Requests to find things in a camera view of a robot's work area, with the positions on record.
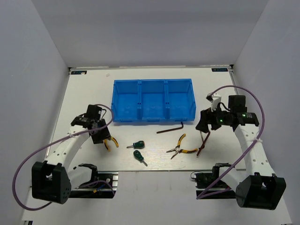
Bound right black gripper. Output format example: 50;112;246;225
195;103;233;133

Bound yellow black pliers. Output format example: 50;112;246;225
103;136;120;153
167;134;198;159

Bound green stubby screwdriver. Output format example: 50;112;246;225
127;141;145;149
133;150;148;166

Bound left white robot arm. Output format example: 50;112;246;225
31;105;111;204

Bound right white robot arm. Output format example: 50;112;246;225
196;94;286;210

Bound right bent hex key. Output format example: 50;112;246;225
196;131;210;157

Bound long dark hex key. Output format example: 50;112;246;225
156;122;184;134

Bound right corner label sticker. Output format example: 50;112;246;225
211;68;228;72

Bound corner label sticker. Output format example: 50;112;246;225
211;68;228;72
71;71;87;75

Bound blue three-compartment bin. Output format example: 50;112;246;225
111;79;196;123

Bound left corner label sticker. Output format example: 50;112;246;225
71;71;87;75

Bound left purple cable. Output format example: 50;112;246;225
12;104;115;210

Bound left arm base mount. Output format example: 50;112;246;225
69;172;119;199

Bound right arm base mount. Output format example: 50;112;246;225
190;170;244;200

